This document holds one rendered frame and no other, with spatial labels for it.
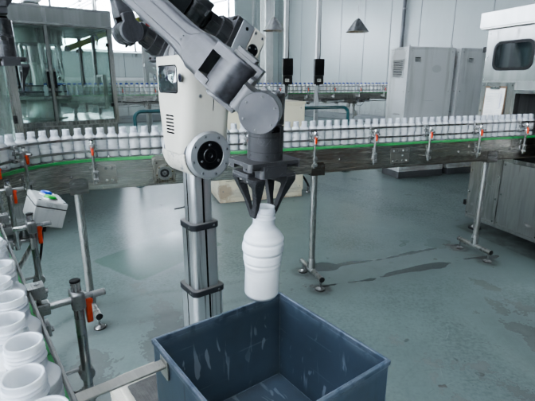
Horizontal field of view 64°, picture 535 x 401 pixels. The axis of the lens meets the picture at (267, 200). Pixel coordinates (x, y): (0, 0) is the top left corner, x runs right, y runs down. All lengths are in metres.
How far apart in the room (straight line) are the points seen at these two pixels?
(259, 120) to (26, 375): 0.39
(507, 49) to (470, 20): 9.59
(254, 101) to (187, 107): 0.78
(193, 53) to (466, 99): 6.69
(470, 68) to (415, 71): 0.95
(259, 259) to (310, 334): 0.30
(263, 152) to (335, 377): 0.50
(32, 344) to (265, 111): 0.39
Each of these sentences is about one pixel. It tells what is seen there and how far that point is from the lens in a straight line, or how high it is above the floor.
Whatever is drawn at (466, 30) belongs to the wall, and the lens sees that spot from 13.90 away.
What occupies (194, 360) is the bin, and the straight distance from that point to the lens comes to 0.94.
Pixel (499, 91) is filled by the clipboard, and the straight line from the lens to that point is 4.33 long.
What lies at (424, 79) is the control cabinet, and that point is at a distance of 6.73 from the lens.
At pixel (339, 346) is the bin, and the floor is 0.91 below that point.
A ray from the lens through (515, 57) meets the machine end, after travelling 4.26.
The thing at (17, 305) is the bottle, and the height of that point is 1.16.
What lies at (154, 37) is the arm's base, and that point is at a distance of 1.64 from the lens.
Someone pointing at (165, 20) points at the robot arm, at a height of 1.51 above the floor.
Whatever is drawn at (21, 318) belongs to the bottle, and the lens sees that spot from 0.58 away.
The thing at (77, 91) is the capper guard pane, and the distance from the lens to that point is 6.28.
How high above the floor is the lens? 1.42
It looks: 16 degrees down
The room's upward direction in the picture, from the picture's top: straight up
